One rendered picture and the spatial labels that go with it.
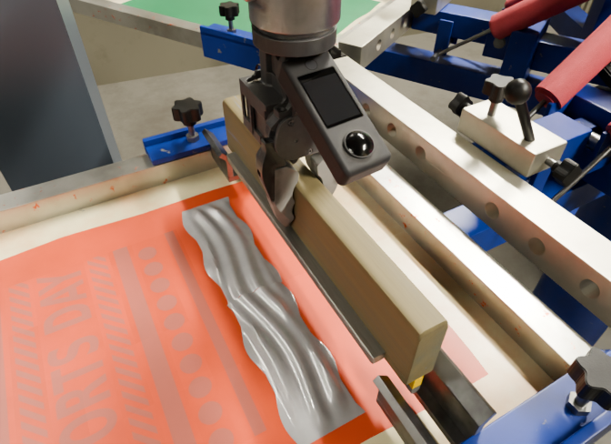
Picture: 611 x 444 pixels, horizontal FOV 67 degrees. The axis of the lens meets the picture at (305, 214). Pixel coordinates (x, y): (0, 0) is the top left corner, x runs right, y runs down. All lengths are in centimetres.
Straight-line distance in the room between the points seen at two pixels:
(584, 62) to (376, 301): 55
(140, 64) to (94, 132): 238
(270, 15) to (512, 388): 41
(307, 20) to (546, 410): 38
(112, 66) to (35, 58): 242
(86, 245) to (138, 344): 18
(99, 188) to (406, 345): 49
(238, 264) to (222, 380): 15
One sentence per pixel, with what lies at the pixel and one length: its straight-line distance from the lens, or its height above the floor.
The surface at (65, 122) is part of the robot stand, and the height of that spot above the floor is 98.
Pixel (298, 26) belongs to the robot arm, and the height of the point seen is 126.
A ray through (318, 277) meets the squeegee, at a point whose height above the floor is 103.
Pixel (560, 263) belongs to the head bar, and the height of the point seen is 102.
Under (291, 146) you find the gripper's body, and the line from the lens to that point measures 43.
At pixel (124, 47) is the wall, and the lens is 322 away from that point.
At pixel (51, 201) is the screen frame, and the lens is 71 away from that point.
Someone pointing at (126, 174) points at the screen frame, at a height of 99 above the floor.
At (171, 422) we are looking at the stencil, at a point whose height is 95.
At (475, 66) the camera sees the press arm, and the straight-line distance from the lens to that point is 116.
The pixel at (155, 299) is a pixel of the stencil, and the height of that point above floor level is 95.
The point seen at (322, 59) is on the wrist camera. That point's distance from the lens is 41.
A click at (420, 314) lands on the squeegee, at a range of 37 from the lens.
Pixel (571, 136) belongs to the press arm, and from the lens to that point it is 74.
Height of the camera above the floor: 139
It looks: 43 degrees down
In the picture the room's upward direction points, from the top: straight up
